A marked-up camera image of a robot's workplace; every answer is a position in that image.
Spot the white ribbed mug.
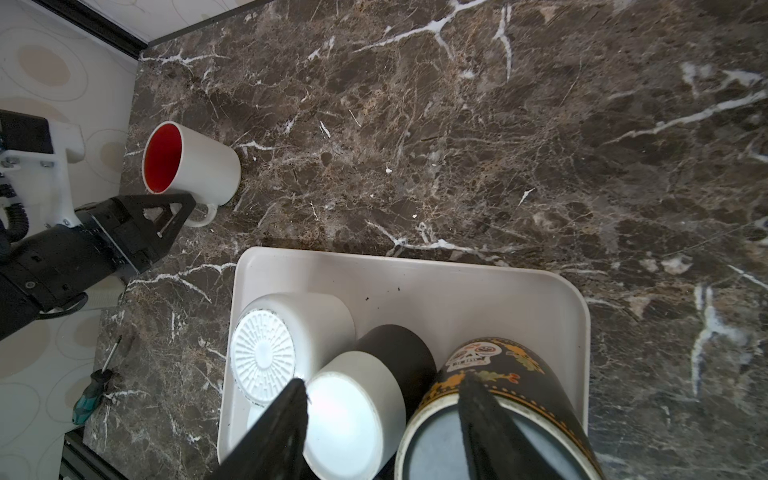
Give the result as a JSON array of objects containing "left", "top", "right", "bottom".
[{"left": 228, "top": 292, "right": 356, "bottom": 406}]

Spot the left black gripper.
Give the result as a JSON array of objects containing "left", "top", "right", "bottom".
[{"left": 1, "top": 193, "right": 197, "bottom": 324}]

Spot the black skull pattern mug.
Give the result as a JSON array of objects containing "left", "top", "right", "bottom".
[{"left": 394, "top": 337, "right": 604, "bottom": 479}]

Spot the green handled screwdriver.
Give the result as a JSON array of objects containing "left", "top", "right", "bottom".
[{"left": 72, "top": 336, "right": 122, "bottom": 426}]

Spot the beige plastic tray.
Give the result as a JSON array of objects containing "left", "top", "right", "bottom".
[{"left": 229, "top": 247, "right": 591, "bottom": 426}]

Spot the white mug red inside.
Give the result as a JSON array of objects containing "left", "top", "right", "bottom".
[{"left": 142, "top": 121, "right": 242, "bottom": 228}]

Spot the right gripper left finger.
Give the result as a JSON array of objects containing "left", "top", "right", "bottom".
[{"left": 209, "top": 379, "right": 308, "bottom": 479}]

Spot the small white black mug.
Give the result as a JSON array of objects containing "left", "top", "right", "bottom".
[{"left": 304, "top": 324, "right": 436, "bottom": 479}]

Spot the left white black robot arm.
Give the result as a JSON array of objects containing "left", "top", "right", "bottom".
[{"left": 1, "top": 193, "right": 196, "bottom": 339}]

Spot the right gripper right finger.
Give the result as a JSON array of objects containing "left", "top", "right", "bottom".
[{"left": 458, "top": 374, "right": 560, "bottom": 479}]

